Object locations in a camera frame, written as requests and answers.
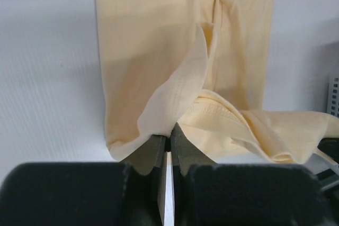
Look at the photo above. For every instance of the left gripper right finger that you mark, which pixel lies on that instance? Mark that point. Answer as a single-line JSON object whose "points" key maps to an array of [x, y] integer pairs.
{"points": [[208, 193]]}

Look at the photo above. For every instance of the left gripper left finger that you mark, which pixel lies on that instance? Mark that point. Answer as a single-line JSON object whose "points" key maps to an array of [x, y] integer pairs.
{"points": [[130, 192]]}

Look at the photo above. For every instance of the cream yellow t shirt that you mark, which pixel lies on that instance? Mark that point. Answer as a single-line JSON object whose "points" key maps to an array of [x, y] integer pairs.
{"points": [[200, 64]]}

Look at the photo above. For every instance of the right white cable duct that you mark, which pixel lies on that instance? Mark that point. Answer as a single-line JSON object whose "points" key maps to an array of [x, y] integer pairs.
{"points": [[332, 103]]}

